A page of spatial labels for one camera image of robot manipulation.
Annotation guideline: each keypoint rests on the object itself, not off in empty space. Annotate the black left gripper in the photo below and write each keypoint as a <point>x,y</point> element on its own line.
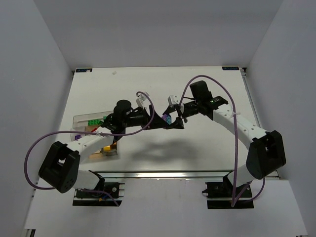
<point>151,116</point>

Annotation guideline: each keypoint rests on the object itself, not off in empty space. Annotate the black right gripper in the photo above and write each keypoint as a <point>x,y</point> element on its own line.
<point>179,112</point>

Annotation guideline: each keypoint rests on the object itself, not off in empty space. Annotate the purple round lego piece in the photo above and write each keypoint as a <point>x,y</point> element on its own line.
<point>167,118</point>

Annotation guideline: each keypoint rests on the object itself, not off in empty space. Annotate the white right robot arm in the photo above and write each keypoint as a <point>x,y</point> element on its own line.
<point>258,152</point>

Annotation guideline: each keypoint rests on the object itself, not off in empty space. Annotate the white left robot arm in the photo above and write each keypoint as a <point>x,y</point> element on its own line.
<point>60,167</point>

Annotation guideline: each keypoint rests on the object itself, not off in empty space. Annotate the dark grey clear container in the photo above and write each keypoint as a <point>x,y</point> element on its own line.
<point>111,153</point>

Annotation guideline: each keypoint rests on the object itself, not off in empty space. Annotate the clear smoky long container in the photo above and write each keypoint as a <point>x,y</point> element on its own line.
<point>82,120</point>

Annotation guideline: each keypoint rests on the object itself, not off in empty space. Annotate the green two-by-four lego plate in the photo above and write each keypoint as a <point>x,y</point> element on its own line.
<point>94,122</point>

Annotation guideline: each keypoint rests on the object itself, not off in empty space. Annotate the amber clear container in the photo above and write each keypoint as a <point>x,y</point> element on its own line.
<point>96,155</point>

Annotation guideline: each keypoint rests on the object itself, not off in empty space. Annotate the right blue table label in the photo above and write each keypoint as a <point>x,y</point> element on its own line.
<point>230,68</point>

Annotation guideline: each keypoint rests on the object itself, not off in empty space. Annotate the blue table label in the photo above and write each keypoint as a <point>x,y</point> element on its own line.
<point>230,68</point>
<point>83,70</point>

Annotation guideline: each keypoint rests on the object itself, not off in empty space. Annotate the clear colourless container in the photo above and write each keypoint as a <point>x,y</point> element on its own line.
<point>77,129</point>

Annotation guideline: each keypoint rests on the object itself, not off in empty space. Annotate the left blue table label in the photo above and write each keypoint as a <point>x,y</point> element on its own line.
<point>83,70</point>

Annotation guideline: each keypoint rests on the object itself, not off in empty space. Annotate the aluminium table front rail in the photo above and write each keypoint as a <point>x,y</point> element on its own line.
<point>165,175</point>

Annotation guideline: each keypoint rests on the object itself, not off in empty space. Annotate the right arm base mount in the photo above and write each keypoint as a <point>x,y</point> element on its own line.
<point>219,195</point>

